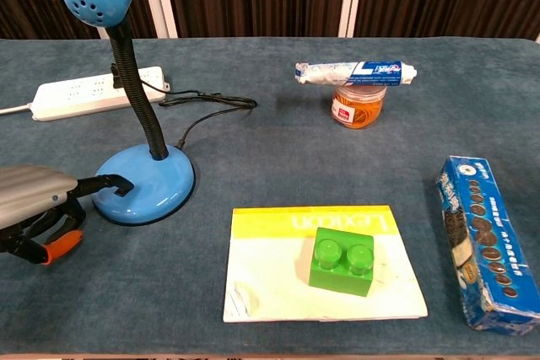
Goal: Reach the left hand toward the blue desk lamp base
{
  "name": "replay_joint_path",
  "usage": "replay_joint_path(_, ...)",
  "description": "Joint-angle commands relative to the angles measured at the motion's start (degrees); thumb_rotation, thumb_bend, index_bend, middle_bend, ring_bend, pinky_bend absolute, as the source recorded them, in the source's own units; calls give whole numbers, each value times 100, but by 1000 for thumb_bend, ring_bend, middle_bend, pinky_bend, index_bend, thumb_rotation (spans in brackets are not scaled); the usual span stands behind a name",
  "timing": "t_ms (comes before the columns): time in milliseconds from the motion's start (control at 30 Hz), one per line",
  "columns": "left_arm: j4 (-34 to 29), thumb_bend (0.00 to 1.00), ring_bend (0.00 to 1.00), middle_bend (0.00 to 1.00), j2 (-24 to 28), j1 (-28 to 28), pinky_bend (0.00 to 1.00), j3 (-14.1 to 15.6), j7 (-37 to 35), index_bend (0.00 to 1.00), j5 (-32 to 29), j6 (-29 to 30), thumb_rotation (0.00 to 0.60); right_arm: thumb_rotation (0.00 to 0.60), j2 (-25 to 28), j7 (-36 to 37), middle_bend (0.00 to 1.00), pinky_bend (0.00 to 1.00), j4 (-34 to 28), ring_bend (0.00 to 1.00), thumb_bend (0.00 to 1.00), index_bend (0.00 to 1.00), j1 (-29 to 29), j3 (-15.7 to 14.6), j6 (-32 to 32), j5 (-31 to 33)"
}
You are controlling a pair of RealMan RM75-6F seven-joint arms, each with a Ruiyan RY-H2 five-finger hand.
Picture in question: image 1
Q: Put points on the white blue toothpaste tube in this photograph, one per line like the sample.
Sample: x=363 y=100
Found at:
x=371 y=73

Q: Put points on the blue velvet tablecloth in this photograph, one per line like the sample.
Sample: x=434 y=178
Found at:
x=270 y=157

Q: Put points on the blue gooseneck desk lamp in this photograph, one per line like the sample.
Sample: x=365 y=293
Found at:
x=156 y=183

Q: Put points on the clear jar of rubber bands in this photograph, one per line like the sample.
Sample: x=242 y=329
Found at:
x=358 y=109

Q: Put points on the green toy building block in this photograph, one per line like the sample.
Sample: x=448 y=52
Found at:
x=337 y=280

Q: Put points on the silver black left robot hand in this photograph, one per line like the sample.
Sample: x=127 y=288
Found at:
x=29 y=191

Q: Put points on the blue sandwich cookie box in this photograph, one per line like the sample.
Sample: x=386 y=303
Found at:
x=489 y=242

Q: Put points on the white power strip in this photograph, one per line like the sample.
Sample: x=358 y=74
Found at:
x=76 y=98

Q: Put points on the yellow white Lexicon book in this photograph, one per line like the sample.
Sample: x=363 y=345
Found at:
x=270 y=267

